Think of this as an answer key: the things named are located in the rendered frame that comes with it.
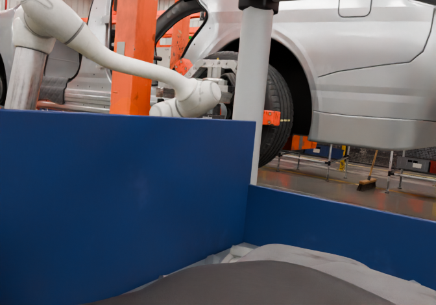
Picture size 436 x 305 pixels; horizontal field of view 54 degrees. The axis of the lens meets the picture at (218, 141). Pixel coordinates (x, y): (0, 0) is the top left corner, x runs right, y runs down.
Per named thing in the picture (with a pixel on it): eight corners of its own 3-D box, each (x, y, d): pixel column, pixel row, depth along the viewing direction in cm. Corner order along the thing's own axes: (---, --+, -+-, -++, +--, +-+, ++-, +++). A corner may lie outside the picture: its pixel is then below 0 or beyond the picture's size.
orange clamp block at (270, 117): (263, 124, 213) (279, 126, 208) (255, 123, 206) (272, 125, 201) (264, 109, 212) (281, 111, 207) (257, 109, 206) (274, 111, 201)
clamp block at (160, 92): (174, 98, 218) (175, 88, 217) (162, 97, 210) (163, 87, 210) (167, 98, 220) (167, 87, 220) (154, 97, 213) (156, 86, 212)
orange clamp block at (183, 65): (197, 71, 235) (189, 59, 237) (189, 69, 228) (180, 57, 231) (189, 79, 238) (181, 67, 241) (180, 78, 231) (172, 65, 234)
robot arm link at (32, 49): (-22, 220, 137) (-33, 206, 154) (30, 222, 147) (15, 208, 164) (24, -13, 138) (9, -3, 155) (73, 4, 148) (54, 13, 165)
